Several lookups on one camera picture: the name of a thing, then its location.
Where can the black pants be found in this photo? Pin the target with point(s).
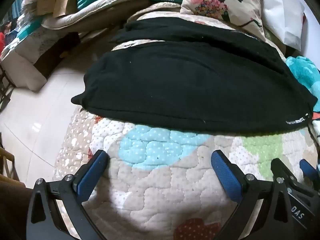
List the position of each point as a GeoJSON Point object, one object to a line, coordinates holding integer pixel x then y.
{"type": "Point", "coordinates": [173, 73]}

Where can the table with beige tablecloth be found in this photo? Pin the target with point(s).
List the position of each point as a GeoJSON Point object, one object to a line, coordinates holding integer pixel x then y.
{"type": "Point", "coordinates": [18, 58]}

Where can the teal fluffy towel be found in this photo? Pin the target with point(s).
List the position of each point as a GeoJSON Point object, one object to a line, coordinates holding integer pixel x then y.
{"type": "Point", "coordinates": [306, 72]}

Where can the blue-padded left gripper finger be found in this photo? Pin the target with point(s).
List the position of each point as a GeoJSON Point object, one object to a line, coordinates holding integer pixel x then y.
{"type": "Point", "coordinates": [44, 220]}

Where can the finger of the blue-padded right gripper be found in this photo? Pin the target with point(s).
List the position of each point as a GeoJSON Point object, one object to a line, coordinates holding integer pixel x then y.
{"type": "Point", "coordinates": [246, 190]}

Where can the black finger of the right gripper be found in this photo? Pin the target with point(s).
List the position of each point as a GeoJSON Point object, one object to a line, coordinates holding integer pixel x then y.
{"type": "Point", "coordinates": [280, 170]}

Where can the patchwork quilted bed cover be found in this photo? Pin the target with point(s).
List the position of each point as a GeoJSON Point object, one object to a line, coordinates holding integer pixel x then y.
{"type": "Point", "coordinates": [159, 183]}

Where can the beige padded lounge chair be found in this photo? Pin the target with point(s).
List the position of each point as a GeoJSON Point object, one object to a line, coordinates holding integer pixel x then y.
{"type": "Point", "coordinates": [98, 15]}

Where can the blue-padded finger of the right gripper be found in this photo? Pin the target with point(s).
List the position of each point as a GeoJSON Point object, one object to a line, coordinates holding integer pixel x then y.
{"type": "Point", "coordinates": [309, 171]}

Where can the floral print cushion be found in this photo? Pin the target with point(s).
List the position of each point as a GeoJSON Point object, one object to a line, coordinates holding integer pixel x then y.
{"type": "Point", "coordinates": [245, 14]}

